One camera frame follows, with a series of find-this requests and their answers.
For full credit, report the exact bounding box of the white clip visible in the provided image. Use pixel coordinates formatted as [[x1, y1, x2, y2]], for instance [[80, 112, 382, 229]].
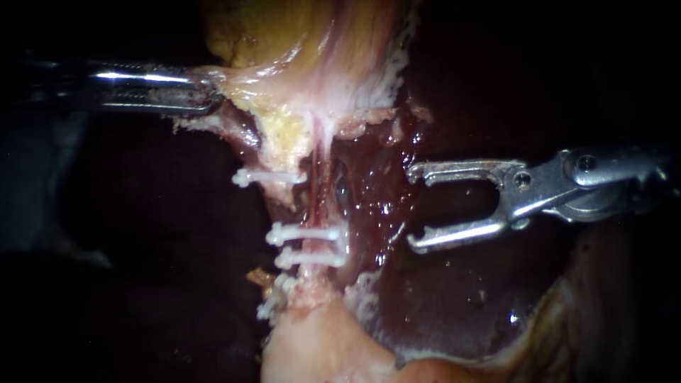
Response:
[[273, 246, 348, 271], [265, 221, 343, 248], [231, 167, 309, 189], [256, 273, 294, 323]]

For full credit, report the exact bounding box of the pale fatty tissue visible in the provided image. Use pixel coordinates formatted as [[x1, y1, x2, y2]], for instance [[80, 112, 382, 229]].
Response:
[[259, 268, 538, 383]]

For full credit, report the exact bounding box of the gallbladder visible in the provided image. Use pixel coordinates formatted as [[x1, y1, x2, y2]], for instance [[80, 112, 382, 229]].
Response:
[[172, 0, 433, 166]]

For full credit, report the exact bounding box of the left arm instrument jaw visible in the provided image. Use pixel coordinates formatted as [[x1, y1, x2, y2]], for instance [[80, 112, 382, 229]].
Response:
[[98, 87, 226, 117], [89, 61, 220, 92]]

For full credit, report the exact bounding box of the right arm instrument jaw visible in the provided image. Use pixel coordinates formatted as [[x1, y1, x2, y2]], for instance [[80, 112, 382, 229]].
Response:
[[406, 215, 531, 256], [406, 158, 528, 188]]

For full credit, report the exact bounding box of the dark red liver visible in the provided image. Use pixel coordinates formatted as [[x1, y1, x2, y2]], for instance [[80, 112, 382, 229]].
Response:
[[297, 95, 681, 369]]

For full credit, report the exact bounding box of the right arm instrument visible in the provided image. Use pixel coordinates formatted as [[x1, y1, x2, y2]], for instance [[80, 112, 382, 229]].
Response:
[[499, 146, 681, 224]]

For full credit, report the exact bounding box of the left arm instrument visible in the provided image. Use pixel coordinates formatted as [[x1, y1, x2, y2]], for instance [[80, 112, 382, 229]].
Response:
[[20, 55, 94, 107]]

